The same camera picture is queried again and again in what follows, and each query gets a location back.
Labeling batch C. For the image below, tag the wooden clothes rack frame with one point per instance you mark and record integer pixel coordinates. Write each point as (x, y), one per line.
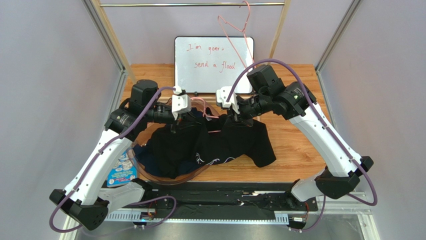
(282, 17)

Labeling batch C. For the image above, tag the left aluminium frame post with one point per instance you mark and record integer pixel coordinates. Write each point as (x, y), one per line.
(108, 35)

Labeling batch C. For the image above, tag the whiteboard with red writing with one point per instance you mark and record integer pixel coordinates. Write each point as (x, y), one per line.
(205, 64)

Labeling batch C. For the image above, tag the blue illustrated booklet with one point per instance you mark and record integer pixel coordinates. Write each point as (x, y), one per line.
(124, 170)

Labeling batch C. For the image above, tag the aluminium frame post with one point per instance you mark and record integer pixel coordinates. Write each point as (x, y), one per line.
(340, 30)
(108, 35)

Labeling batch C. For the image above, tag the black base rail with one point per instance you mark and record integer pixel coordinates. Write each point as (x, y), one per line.
(225, 201)

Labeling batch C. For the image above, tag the metal hanging rod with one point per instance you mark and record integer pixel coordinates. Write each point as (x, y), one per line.
(208, 4)

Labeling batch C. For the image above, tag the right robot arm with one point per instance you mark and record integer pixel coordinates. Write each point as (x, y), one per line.
(295, 103)

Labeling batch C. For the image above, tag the black floral t-shirt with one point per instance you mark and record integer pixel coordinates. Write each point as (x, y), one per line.
(221, 142)

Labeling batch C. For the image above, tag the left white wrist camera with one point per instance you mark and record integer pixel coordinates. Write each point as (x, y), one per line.
(181, 102)

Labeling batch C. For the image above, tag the right aluminium frame post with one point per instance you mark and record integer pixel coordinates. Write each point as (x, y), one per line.
(340, 30)

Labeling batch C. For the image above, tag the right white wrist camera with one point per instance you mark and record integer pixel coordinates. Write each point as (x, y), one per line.
(227, 99)

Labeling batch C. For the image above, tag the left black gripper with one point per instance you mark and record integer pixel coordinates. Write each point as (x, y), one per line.
(184, 121)

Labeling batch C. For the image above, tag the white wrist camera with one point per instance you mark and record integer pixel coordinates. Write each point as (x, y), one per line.
(227, 99)
(181, 102)

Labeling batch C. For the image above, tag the navy blue garment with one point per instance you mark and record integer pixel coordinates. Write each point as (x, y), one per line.
(169, 155)

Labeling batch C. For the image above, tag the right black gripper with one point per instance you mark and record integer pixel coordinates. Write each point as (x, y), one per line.
(235, 116)

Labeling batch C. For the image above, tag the transparent brown plastic basin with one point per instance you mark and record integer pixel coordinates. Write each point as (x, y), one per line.
(146, 174)

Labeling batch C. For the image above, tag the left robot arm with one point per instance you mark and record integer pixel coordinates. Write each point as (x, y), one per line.
(82, 203)

